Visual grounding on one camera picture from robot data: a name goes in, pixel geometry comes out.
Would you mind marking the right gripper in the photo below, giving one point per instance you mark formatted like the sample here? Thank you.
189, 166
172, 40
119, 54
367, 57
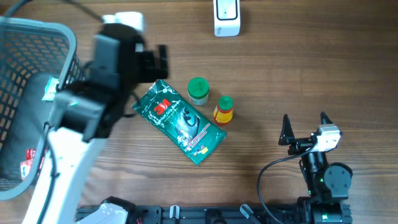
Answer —
299, 144

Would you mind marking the light blue wipes packet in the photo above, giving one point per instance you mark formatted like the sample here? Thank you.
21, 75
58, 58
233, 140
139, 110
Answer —
50, 89

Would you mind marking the green lid white jar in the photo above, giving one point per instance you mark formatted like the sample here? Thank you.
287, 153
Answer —
198, 90

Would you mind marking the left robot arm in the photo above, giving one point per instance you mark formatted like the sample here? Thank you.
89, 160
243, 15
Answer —
83, 115

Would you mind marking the red coffee stick sachet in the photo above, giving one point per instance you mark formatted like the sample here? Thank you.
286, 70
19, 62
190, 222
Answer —
30, 154

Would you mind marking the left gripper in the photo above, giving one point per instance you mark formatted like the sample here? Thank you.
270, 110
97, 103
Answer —
158, 73

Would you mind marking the pink tissue packet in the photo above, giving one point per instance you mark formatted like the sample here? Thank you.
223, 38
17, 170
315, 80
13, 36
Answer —
25, 167

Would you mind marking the white barcode scanner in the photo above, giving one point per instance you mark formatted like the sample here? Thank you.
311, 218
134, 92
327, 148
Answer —
227, 18

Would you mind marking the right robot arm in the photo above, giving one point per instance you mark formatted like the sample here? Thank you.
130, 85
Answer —
327, 183

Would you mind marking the grey plastic mesh basket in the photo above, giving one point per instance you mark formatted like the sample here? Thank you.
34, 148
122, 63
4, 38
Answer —
32, 52

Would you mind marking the green 3M gloves packet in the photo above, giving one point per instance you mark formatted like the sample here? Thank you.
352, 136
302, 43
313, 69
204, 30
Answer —
173, 115

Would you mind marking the green cap sauce bottle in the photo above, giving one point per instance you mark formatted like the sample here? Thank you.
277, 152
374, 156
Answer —
223, 112

